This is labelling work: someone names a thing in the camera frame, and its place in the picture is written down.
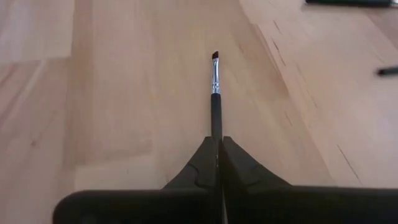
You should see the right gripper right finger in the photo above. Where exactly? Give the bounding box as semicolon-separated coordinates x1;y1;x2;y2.
221;136;292;190

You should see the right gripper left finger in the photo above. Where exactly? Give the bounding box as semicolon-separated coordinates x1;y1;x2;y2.
162;136;222;190

